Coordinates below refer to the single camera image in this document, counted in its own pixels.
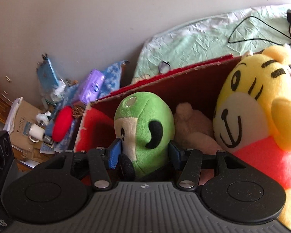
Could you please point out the red cardboard box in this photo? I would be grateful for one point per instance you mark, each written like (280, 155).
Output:
(198, 84)

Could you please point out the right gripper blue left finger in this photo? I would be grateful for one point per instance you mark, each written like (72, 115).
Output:
(114, 150)

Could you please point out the green plush toy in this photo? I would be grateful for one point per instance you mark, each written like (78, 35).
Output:
(145, 125)

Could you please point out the brown teddy bear plush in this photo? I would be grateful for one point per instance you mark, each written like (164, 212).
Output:
(194, 130)

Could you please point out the white mug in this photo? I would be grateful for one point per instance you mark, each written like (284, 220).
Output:
(36, 133)

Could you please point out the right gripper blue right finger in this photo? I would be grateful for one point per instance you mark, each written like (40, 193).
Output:
(175, 155)

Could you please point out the yellow tiger plush toy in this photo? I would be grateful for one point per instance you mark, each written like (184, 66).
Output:
(252, 119)

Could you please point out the cartoon print bed sheet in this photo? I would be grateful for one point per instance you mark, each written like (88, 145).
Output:
(211, 37)

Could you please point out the eyeglasses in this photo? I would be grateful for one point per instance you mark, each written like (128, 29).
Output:
(164, 67)

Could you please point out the red round pouch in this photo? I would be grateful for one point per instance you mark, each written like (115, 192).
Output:
(62, 124)

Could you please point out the brown cardboard box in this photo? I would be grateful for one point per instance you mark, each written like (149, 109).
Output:
(25, 149)

